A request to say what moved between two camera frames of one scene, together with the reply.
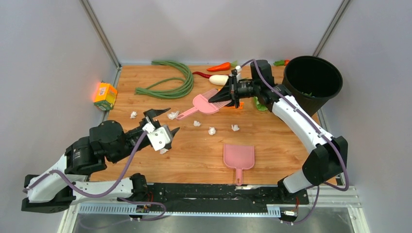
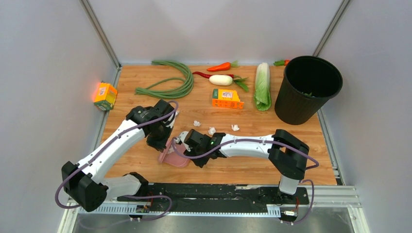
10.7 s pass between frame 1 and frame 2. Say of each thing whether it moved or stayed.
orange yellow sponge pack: stayed
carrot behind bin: stayed
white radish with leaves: stayed
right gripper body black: moved
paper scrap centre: stayed
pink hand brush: moved
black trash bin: stayed
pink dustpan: moved
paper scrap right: stayed
